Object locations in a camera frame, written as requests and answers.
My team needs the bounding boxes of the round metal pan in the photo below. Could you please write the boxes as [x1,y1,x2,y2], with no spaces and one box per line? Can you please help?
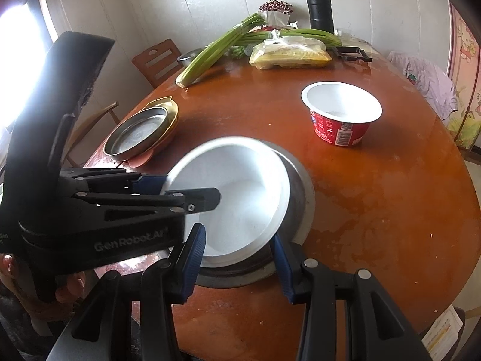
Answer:
[103,106,169,157]

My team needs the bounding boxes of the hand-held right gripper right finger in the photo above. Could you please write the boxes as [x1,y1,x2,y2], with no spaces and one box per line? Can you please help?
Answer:
[271,234,433,361]

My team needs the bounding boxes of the window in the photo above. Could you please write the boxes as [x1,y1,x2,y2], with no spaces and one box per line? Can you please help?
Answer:
[0,0,57,132]

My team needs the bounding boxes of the person's left hand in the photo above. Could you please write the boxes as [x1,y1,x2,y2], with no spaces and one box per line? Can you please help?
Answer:
[0,253,88,311]

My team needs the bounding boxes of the thick celery bunch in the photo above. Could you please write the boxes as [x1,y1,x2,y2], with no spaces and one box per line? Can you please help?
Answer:
[175,12,265,87]

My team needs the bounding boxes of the red white instant noodle bowl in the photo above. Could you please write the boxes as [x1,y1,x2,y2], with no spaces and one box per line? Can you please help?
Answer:
[301,81,383,147]

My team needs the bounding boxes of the yellow shell-shaped plate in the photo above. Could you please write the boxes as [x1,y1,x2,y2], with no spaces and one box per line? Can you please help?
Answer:
[139,97,180,147]

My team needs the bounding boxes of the dark red flower bouquet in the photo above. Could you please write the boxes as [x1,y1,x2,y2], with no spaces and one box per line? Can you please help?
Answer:
[259,0,294,27]

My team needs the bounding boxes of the cartoon printed panel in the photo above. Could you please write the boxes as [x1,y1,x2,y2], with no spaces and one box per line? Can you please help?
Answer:
[447,0,481,151]

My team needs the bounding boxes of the printed paper sheets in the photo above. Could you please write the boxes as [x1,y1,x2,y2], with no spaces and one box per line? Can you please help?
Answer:
[421,304,464,354]

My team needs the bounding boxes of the bag of yellow noodles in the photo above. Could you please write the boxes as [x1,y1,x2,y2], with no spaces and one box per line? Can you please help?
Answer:
[249,30,333,71]

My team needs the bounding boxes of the black peeler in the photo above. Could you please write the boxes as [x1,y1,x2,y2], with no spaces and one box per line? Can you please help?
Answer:
[336,45,373,63]

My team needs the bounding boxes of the curved-back wooden chair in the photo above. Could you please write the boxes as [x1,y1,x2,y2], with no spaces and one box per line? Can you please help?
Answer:
[64,101,121,166]

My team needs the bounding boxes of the brown ladder-back wooden chair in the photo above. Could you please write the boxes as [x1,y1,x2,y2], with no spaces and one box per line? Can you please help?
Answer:
[131,39,185,89]

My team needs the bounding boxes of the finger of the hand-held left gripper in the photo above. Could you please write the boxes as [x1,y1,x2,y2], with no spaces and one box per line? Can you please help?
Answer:
[60,167,170,196]
[73,187,222,215]

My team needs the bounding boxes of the wide metal pan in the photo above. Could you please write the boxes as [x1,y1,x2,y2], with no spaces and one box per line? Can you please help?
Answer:
[193,139,316,290]

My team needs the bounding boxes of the black thermos bottle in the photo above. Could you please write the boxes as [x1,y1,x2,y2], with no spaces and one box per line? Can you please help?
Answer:
[306,0,335,34]

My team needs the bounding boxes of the small steel bowl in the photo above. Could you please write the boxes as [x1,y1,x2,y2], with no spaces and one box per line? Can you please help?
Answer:
[176,48,205,67]

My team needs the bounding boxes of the orange plate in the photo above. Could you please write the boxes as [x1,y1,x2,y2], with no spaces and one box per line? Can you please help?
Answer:
[116,113,179,168]

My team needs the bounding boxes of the pink cloth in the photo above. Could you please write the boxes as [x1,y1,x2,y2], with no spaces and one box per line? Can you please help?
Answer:
[387,51,457,121]

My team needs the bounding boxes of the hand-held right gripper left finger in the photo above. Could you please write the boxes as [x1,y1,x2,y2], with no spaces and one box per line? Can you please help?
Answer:
[45,224,207,361]

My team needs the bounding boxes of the thin celery bunch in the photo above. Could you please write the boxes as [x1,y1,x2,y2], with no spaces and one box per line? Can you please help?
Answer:
[229,27,342,59]

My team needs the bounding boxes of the white paper bowl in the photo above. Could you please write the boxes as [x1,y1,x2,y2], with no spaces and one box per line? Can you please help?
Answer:
[161,135,290,258]

